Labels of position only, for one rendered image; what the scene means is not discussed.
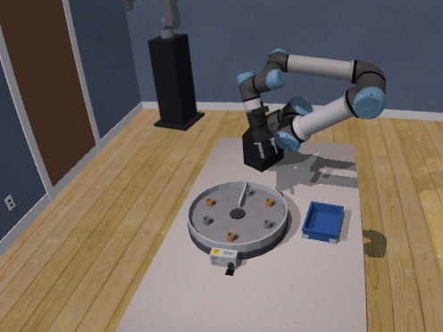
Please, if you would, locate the blue plastic crate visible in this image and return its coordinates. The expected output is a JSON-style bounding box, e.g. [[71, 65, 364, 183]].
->
[[301, 201, 344, 244]]

